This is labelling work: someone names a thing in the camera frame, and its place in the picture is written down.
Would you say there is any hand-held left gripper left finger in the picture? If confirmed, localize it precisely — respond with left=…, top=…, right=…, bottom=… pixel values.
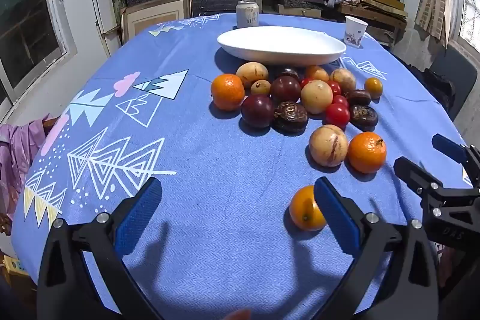
left=37, top=175, right=166, bottom=320

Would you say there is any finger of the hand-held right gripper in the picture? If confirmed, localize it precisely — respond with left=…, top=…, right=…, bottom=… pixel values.
left=432, top=133, right=480, bottom=186
left=394, top=156, right=451, bottom=204

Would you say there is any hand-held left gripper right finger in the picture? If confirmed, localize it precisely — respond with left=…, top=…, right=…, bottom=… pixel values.
left=314, top=177, right=439, bottom=320

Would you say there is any yellow-orange citrus fruit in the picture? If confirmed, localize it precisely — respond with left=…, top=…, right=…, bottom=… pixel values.
left=289, top=185, right=328, bottom=232

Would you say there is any orange tangerine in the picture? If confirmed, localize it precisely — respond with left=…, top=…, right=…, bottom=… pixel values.
left=211, top=73, right=245, bottom=111
left=348, top=131, right=387, bottom=174

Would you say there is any pale yellow streaked fruit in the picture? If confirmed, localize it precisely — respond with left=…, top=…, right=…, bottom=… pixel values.
left=308, top=125, right=349, bottom=168

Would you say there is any wrinkled dark passion fruit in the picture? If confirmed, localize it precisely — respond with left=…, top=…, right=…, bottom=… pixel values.
left=349, top=104, right=379, bottom=131
left=272, top=101, right=309, bottom=134
left=345, top=89, right=372, bottom=107

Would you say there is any dark purple plum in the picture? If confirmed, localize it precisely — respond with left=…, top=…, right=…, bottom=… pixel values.
left=241, top=94, right=275, bottom=128

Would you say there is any peach-coloured round fruit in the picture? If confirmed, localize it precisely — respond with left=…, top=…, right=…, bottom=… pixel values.
left=304, top=65, right=330, bottom=82

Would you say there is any dark red plum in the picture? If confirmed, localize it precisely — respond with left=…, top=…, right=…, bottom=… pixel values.
left=270, top=76, right=302, bottom=104

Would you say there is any small tan round fruit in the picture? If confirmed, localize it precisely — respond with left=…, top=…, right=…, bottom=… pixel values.
left=250, top=79, right=272, bottom=96

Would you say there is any white oval plate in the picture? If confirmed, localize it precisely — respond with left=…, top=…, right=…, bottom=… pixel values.
left=217, top=26, right=347, bottom=66

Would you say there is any person's left hand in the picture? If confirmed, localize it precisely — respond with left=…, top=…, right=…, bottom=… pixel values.
left=219, top=309, right=253, bottom=320

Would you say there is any black chair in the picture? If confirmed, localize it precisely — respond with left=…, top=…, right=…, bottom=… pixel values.
left=424, top=46, right=479, bottom=122

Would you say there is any blue printed tablecloth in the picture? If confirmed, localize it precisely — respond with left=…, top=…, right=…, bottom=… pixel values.
left=11, top=13, right=474, bottom=320

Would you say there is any pink cloth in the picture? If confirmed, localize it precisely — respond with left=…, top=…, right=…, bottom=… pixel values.
left=0, top=114, right=70, bottom=219

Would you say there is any bright curtained window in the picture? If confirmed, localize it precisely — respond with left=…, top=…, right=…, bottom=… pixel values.
left=448, top=0, right=480, bottom=54

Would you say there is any white floral paper cup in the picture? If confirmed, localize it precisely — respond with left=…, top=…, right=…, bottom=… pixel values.
left=344, top=16, right=369, bottom=49

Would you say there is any silver beverage can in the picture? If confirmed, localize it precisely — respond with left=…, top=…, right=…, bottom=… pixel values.
left=236, top=1, right=260, bottom=29

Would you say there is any white framed window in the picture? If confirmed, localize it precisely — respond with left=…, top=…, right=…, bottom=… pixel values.
left=0, top=0, right=77, bottom=114

